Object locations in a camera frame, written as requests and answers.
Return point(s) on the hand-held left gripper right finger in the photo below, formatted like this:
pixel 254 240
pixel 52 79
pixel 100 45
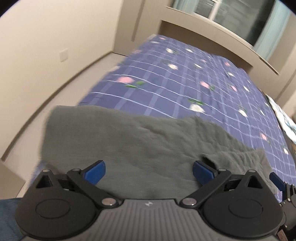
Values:
pixel 203 172

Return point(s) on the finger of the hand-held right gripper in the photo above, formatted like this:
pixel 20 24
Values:
pixel 276 182

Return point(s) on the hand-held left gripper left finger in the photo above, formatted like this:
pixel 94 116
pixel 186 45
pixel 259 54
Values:
pixel 95 172

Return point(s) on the grey quilted pants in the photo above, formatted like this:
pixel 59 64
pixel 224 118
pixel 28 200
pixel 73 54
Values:
pixel 143 150

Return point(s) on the patterned pillow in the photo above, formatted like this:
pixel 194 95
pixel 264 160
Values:
pixel 285 118

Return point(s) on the purple floral checked bed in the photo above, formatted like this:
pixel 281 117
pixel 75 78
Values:
pixel 185 76

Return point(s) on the person's leg in jeans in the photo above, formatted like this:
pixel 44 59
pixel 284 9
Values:
pixel 9 220

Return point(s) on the light blue curtain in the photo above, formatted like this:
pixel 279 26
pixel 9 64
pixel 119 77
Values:
pixel 183 5
pixel 275 34

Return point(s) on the beige wardrobe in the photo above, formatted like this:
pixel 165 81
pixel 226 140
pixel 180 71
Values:
pixel 141 25

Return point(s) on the window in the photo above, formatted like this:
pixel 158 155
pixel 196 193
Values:
pixel 233 18

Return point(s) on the wall outlet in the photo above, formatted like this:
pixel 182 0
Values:
pixel 63 54

